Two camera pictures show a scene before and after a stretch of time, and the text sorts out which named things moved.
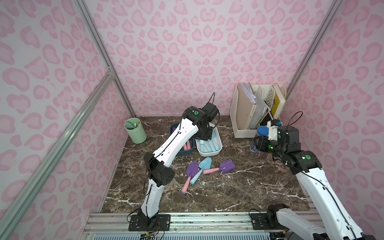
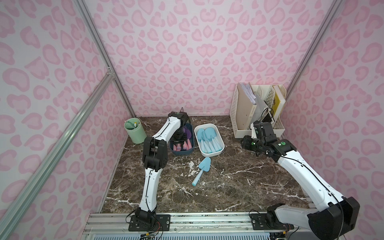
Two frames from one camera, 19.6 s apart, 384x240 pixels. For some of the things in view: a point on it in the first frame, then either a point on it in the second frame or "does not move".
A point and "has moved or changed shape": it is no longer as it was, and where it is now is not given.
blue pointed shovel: [206, 164] does not move
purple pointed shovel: [191, 169] has moved or changed shape
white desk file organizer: [253, 106] does not move
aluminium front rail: [194, 226] does not move
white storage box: [211, 147] does not move
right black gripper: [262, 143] → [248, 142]
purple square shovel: [226, 165] → [185, 146]
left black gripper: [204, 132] → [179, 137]
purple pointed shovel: [188, 145] does not move
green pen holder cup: [135, 130] does not move
